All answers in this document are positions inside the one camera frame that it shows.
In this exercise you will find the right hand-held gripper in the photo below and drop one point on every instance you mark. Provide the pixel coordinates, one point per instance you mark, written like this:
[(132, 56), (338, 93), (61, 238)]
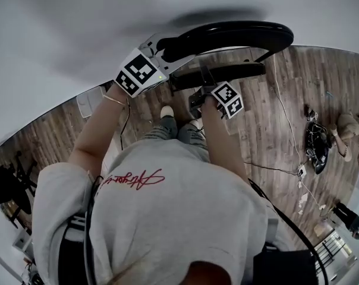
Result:
[(227, 95)]

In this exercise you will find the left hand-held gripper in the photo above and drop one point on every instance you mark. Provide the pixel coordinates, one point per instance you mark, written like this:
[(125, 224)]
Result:
[(138, 71)]

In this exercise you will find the person's left forearm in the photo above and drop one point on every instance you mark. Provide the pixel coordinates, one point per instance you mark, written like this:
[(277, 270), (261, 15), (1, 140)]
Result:
[(96, 129)]

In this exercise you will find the person's right forearm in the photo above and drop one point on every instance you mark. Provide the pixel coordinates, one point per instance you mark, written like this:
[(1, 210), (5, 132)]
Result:
[(221, 141)]

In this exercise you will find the person's left beige shoe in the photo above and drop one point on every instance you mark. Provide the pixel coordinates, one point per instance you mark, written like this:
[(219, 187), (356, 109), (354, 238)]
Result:
[(167, 110)]

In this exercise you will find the person's beige shoe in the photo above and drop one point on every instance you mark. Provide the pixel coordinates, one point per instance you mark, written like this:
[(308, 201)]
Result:
[(167, 110), (195, 124)]

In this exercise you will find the person's right beige shoe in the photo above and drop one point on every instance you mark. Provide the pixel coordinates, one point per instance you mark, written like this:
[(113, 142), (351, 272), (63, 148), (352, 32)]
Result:
[(195, 124)]

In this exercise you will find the person's grey jeans legs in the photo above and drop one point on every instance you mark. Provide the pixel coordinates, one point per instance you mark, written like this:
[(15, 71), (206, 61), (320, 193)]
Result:
[(167, 129)]

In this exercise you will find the white flat panel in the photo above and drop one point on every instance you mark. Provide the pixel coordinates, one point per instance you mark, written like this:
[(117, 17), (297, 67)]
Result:
[(88, 101)]

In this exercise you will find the white paper scraps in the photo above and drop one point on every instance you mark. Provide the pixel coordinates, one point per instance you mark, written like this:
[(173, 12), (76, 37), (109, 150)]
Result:
[(302, 200)]

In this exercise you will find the black waist pack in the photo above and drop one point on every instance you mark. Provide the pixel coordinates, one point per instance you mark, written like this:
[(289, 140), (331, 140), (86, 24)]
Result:
[(283, 267)]

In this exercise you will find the black metal frame furniture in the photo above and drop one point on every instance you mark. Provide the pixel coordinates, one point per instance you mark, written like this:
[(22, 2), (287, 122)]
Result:
[(16, 186)]

